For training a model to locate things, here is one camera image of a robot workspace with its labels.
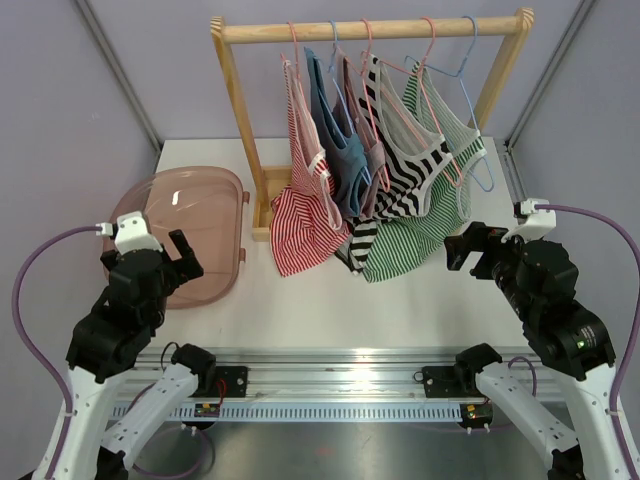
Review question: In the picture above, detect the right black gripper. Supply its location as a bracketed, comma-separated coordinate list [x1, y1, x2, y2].
[444, 220, 539, 321]

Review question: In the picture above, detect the pink hanger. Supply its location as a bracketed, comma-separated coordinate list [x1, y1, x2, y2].
[288, 22, 334, 202]
[381, 16, 463, 188]
[359, 18, 390, 192]

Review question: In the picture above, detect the black white striped tank top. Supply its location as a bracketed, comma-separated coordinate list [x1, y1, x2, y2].
[338, 54, 453, 283]

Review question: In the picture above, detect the red white striped tank top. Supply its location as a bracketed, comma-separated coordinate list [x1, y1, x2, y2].
[269, 58, 349, 277]

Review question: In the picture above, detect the blue tank top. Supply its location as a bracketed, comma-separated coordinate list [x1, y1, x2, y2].
[304, 47, 371, 218]

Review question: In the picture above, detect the mauve ribbed tank top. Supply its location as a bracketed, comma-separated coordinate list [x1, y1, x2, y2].
[333, 48, 390, 219]

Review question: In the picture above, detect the blue hanger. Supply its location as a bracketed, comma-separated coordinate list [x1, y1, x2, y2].
[327, 21, 374, 193]
[403, 15, 496, 193]

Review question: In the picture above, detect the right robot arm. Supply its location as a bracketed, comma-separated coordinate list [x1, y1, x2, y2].
[444, 222, 639, 479]

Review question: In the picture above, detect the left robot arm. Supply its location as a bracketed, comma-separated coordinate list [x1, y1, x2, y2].
[31, 228, 216, 479]

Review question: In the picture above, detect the green white striped tank top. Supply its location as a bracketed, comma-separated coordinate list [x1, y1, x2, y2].
[360, 60, 489, 284]

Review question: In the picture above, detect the pink translucent plastic basket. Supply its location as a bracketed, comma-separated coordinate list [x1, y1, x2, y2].
[111, 166, 249, 310]

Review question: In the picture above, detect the wooden clothes rack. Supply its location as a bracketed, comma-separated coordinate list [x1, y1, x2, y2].
[210, 7, 535, 242]

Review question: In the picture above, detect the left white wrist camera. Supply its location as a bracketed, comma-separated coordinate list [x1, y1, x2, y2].
[96, 211, 163, 255]

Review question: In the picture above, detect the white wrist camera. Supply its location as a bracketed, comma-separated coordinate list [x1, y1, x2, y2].
[501, 198, 556, 243]
[96, 211, 163, 255]

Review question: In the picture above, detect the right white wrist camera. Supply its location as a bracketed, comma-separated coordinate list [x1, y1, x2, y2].
[501, 198, 556, 243]

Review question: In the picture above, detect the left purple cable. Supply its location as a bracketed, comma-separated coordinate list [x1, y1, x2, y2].
[10, 224, 103, 480]

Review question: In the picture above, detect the purple cable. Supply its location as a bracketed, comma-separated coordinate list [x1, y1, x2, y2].
[548, 203, 640, 466]
[10, 224, 103, 480]

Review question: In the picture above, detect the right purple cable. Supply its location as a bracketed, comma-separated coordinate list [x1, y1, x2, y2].
[548, 203, 640, 466]

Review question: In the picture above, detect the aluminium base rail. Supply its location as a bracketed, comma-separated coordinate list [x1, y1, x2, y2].
[107, 348, 566, 424]

